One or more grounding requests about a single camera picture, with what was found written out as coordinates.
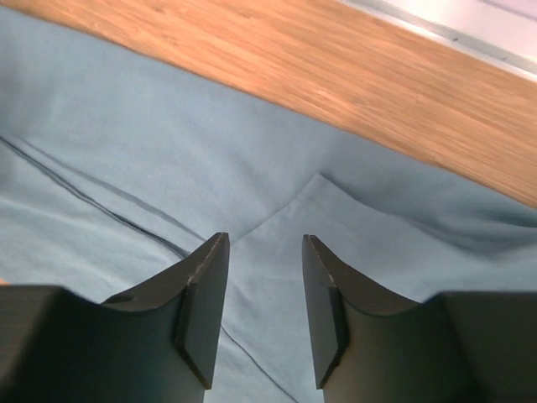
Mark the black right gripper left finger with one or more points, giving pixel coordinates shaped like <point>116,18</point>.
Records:
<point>155,342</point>

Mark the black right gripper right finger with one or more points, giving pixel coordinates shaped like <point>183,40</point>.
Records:
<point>370,344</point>

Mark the blue-grey t shirt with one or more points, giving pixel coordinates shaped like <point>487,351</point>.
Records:
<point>115,166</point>

